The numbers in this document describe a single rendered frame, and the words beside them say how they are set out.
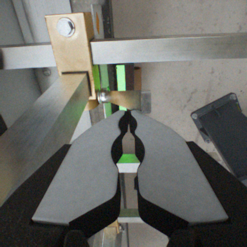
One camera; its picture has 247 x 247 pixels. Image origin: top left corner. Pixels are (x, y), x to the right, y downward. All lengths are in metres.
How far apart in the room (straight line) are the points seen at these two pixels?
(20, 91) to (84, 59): 0.29
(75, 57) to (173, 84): 1.01
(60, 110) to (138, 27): 0.99
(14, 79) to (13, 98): 0.05
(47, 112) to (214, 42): 0.23
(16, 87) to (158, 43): 0.36
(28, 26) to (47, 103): 0.39
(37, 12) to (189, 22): 0.84
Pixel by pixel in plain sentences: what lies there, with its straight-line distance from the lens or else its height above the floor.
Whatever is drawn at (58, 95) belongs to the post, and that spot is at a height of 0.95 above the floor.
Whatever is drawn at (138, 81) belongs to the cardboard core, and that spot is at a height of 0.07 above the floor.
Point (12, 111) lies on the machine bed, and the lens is 0.48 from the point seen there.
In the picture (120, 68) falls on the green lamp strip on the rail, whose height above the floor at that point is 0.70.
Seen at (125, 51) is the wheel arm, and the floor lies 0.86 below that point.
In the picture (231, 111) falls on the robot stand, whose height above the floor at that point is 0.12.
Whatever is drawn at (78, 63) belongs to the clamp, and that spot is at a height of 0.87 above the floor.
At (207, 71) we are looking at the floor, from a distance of 1.27.
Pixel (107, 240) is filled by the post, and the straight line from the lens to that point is 0.63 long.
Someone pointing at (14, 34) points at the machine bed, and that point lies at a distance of 0.54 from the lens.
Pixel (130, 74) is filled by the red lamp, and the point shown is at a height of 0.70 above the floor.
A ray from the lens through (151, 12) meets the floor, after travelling 1.12.
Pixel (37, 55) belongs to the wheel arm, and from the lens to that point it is 0.29.
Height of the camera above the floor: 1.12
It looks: 57 degrees down
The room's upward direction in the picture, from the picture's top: 177 degrees counter-clockwise
